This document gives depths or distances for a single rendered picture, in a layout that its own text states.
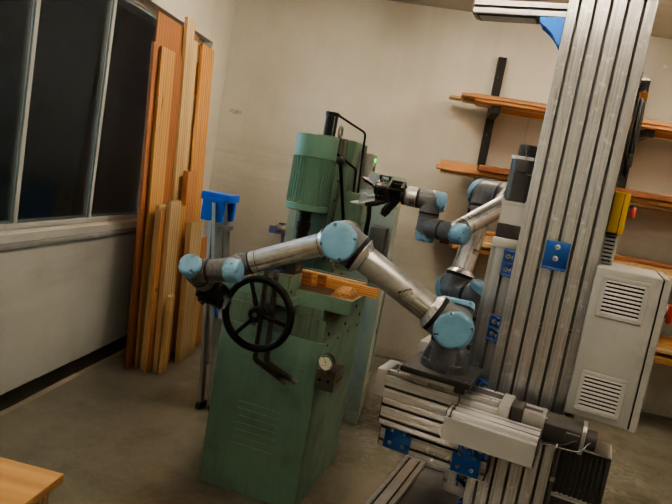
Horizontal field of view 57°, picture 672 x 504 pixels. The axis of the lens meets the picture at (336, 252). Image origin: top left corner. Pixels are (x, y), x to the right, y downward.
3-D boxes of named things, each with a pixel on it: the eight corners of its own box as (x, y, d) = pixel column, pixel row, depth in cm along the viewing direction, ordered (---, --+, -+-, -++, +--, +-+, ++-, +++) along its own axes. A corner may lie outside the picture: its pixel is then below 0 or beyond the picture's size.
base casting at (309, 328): (221, 317, 252) (225, 296, 251) (275, 297, 307) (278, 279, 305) (324, 344, 239) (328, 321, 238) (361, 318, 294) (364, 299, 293)
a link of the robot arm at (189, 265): (199, 274, 189) (173, 274, 191) (211, 288, 199) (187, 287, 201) (203, 251, 193) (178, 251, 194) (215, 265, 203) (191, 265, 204)
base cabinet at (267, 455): (195, 479, 260) (220, 317, 251) (253, 431, 316) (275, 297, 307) (293, 513, 248) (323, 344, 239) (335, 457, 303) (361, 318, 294)
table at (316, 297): (198, 285, 243) (200, 271, 242) (233, 277, 272) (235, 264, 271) (343, 321, 227) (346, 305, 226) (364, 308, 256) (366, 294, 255)
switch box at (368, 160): (353, 187, 276) (359, 151, 274) (359, 187, 286) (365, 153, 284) (366, 189, 275) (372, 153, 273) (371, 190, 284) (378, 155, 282)
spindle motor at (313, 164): (278, 206, 249) (290, 130, 245) (293, 206, 266) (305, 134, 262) (318, 214, 244) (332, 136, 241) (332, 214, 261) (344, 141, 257)
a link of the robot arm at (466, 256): (456, 307, 242) (502, 176, 243) (427, 297, 252) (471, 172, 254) (472, 313, 250) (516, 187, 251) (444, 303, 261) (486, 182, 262)
